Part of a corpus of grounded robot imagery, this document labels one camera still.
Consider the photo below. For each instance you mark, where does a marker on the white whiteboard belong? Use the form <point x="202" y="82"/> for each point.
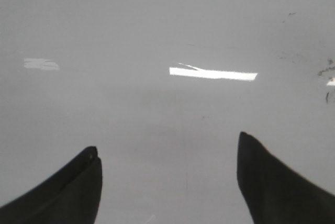
<point x="163" y="88"/>

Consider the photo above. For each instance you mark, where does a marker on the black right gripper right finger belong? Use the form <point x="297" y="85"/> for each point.
<point x="273" y="192"/>

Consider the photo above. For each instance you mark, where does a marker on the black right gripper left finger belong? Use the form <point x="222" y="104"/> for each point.
<point x="71" y="195"/>

